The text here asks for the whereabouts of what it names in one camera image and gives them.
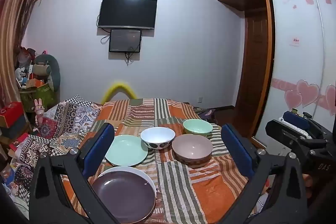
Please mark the green storage box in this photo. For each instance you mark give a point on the green storage box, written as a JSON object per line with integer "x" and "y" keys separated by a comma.
{"x": 43, "y": 96}

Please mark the red label sticker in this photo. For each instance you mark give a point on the red label sticker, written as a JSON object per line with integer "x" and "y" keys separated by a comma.
{"x": 295, "y": 42}

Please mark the mint green plate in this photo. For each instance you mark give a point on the mint green plate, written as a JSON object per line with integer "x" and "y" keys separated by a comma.
{"x": 126, "y": 151}

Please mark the small black wall monitor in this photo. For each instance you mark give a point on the small black wall monitor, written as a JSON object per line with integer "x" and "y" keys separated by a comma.
{"x": 124, "y": 40}

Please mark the mint green bowl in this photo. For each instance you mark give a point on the mint green bowl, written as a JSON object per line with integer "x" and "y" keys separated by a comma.
{"x": 197, "y": 127}

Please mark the white wall outlet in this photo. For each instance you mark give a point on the white wall outlet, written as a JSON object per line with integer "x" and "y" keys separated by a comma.
{"x": 200, "y": 99}

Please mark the red box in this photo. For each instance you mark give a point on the red box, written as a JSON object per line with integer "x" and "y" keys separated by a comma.
{"x": 11, "y": 113}

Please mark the patterned checkered quilt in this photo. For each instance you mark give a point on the patterned checkered quilt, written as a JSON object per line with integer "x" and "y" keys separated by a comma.
{"x": 65, "y": 119}

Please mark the pink rabbit toy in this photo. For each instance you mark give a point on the pink rabbit toy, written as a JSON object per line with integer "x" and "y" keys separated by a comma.
{"x": 39, "y": 112}

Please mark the person's right hand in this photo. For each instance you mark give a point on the person's right hand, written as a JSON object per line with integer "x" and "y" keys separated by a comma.
{"x": 307, "y": 184}

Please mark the black wall television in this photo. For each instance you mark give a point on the black wall television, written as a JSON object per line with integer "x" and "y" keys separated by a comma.
{"x": 127, "y": 12}

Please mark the yellow foam tube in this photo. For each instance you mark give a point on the yellow foam tube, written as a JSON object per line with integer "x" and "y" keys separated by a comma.
{"x": 119, "y": 86}

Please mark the brown wooden door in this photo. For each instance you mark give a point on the brown wooden door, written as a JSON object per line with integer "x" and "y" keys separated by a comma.
{"x": 256, "y": 61}

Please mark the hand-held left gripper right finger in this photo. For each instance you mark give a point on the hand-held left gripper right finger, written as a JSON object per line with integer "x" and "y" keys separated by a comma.
{"x": 237, "y": 150}

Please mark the purple plate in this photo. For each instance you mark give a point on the purple plate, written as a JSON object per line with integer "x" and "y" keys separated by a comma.
{"x": 123, "y": 195}

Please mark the striped orange patchwork blanket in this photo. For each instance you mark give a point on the striped orange patchwork blanket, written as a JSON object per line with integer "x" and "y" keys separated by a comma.
{"x": 183, "y": 187}

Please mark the white spotted bowl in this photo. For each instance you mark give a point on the white spotted bowl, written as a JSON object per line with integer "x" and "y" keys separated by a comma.
{"x": 157, "y": 136}

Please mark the white sliding wardrobe door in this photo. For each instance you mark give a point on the white sliding wardrobe door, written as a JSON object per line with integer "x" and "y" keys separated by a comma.
{"x": 296, "y": 61}

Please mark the striped brown curtain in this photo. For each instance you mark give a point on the striped brown curtain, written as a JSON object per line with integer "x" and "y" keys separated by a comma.
{"x": 13, "y": 29}

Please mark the dark purple cloth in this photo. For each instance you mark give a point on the dark purple cloth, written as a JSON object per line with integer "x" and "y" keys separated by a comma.
{"x": 207, "y": 113}

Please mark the pink brown bowl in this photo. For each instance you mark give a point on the pink brown bowl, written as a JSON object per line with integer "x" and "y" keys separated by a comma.
{"x": 191, "y": 146}

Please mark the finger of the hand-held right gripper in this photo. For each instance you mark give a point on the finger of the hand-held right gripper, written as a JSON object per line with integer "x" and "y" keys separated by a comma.
{"x": 295, "y": 119}
{"x": 286, "y": 133}

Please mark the white plate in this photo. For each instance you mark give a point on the white plate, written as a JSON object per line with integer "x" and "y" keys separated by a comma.
{"x": 147, "y": 176}

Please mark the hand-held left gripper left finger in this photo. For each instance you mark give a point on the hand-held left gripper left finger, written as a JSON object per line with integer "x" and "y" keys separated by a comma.
{"x": 98, "y": 145}

